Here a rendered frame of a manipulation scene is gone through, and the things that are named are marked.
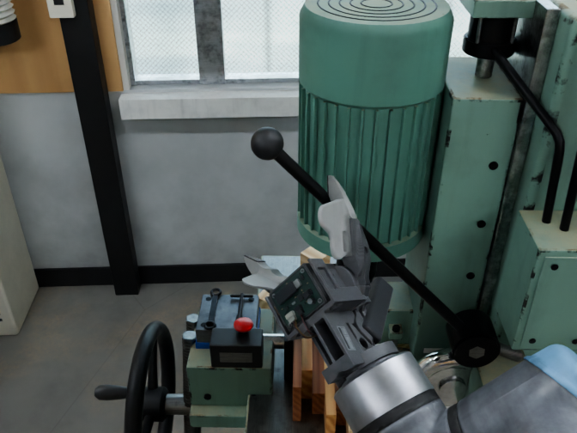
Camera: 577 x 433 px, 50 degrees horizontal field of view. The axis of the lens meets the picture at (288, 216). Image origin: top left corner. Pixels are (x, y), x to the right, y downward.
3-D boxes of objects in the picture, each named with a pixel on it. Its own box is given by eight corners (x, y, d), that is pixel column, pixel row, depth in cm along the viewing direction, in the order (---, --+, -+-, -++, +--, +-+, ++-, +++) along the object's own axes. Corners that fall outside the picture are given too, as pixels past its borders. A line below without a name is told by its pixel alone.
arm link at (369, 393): (447, 381, 62) (379, 427, 67) (420, 339, 64) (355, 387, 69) (408, 397, 55) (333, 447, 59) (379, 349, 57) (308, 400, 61)
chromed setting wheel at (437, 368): (400, 402, 92) (409, 341, 85) (485, 403, 92) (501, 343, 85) (403, 418, 90) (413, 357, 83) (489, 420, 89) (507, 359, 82)
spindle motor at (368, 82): (297, 193, 96) (300, -17, 78) (412, 195, 95) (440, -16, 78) (296, 265, 81) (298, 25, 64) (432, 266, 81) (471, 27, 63)
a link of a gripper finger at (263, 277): (219, 253, 71) (279, 280, 66) (252, 254, 76) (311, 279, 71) (212, 280, 72) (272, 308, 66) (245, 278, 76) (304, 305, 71)
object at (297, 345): (294, 331, 113) (294, 298, 108) (301, 331, 113) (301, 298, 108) (292, 421, 96) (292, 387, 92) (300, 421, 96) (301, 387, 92)
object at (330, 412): (321, 328, 113) (322, 304, 110) (329, 328, 113) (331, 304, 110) (324, 439, 93) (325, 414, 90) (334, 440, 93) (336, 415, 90)
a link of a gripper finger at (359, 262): (362, 217, 65) (363, 301, 65) (370, 218, 67) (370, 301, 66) (325, 219, 68) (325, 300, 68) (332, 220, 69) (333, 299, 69)
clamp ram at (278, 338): (252, 340, 110) (250, 301, 105) (294, 341, 110) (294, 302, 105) (247, 380, 102) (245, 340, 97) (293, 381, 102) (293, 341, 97)
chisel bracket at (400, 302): (318, 319, 103) (320, 279, 98) (404, 320, 103) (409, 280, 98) (319, 352, 97) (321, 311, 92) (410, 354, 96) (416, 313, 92)
